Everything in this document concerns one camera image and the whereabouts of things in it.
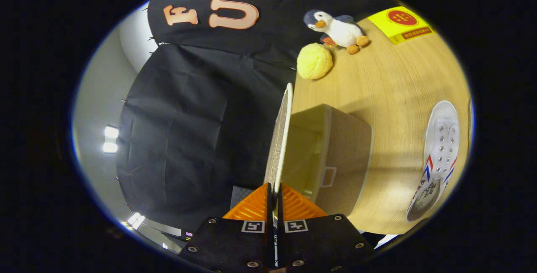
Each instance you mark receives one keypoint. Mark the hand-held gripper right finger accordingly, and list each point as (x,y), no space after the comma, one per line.
(319,243)

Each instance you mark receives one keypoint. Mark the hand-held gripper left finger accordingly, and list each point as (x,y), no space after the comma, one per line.
(235,243)

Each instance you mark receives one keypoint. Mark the beige storage box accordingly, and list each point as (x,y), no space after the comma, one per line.
(348,159)

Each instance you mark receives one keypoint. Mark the white canvas shoe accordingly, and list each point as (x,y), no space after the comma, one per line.
(440,147)

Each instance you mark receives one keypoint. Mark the yellow bun-shaped toy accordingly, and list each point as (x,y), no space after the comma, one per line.
(314,61)

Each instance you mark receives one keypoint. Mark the penguin plush toy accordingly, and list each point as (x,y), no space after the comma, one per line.
(342,29)

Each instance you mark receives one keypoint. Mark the yellow book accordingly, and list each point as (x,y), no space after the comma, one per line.
(398,23)

